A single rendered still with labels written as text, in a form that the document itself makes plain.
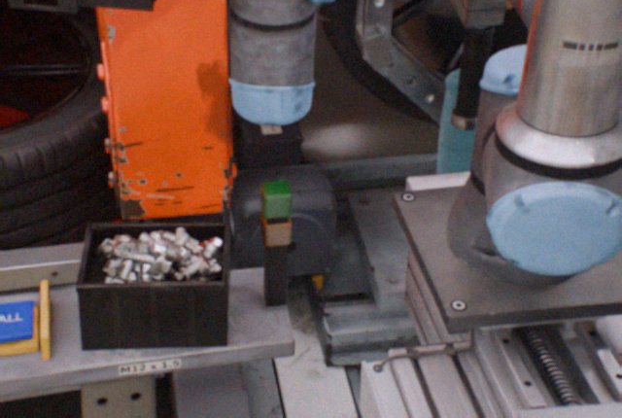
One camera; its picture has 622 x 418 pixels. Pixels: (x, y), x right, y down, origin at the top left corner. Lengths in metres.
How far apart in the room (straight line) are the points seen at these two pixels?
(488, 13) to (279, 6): 0.61
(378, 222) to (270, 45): 1.34
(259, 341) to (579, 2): 0.89
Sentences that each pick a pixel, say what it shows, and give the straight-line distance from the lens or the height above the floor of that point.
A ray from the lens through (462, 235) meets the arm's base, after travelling 1.41.
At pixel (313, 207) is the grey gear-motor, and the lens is 2.19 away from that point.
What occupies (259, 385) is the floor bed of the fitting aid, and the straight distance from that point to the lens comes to 2.31.
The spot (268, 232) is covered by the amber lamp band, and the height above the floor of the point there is 0.60.
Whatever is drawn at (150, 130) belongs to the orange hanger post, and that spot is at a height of 0.68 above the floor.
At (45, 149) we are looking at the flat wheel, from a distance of 2.17.
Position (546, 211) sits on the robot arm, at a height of 1.01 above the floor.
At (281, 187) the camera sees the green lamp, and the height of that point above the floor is 0.66.
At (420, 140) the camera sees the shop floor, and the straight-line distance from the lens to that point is 3.08.
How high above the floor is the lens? 1.71
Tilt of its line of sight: 36 degrees down
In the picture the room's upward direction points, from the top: 2 degrees clockwise
